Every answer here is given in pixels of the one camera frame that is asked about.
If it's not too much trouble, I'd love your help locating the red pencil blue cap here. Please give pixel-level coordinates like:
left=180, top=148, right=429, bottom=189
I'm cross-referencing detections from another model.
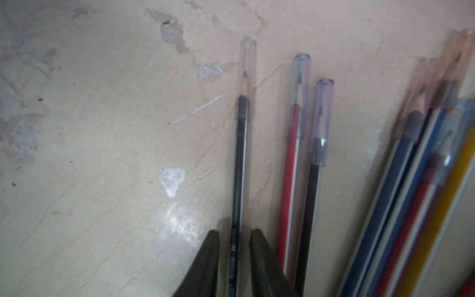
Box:
left=368, top=99, right=475, bottom=297

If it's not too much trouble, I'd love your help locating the yellow striped pencil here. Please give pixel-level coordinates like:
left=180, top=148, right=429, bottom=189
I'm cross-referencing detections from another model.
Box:
left=394, top=127, right=475, bottom=297

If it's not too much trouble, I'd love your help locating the blue pencil pink cap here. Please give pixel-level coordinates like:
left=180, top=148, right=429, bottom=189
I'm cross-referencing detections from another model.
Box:
left=336, top=58, right=442, bottom=297

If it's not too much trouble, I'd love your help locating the black striped pencil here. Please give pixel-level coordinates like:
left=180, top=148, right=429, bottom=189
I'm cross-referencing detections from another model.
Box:
left=226, top=37, right=256, bottom=297
left=294, top=79, right=334, bottom=297

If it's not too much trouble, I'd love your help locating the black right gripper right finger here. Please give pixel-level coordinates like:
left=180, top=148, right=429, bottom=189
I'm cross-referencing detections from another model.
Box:
left=249, top=229, right=298, bottom=297

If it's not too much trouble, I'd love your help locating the red striped pencil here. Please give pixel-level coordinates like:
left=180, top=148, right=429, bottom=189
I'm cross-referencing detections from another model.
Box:
left=276, top=53, right=311, bottom=277

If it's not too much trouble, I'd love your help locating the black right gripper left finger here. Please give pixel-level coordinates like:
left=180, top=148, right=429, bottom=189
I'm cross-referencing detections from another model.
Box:
left=173, top=230, right=220, bottom=297

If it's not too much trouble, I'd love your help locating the blue pencil orange cap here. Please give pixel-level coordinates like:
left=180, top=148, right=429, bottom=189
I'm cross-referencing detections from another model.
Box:
left=341, top=29, right=475, bottom=297

